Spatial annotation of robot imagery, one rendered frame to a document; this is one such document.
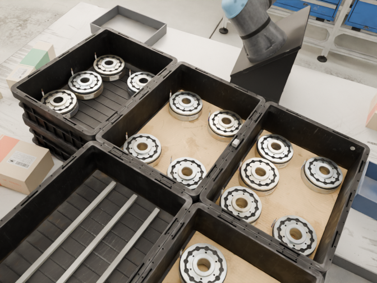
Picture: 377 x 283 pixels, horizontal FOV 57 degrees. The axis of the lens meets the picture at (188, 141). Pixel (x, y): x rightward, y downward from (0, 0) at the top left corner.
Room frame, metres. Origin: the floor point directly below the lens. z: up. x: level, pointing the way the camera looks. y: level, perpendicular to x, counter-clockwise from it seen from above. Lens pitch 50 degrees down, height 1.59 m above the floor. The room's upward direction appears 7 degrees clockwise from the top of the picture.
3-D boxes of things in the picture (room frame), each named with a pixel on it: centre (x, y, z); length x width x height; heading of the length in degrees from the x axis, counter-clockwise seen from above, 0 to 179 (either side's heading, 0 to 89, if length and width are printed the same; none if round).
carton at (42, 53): (1.00, 0.62, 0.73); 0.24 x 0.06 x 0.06; 174
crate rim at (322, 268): (0.51, -0.26, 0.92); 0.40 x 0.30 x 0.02; 154
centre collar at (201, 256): (0.28, -0.07, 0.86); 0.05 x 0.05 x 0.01
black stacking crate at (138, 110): (0.64, 0.01, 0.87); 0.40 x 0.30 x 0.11; 154
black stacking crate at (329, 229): (0.51, -0.26, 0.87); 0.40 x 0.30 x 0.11; 154
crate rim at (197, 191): (0.64, 0.01, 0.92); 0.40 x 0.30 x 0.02; 154
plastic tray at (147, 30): (1.34, 0.32, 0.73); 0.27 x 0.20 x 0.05; 67
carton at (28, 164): (0.55, 0.49, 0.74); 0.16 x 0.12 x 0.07; 78
